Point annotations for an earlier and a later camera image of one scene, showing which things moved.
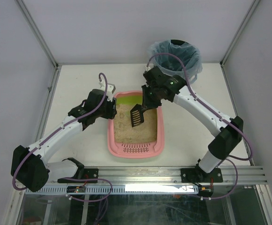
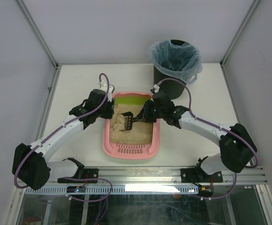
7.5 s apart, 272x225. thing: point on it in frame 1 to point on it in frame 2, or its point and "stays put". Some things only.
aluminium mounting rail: x=231 y=175 stays put
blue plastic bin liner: x=189 y=54 stays put
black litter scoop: x=136 y=115 to x=128 y=120
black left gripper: x=113 y=108 stays put
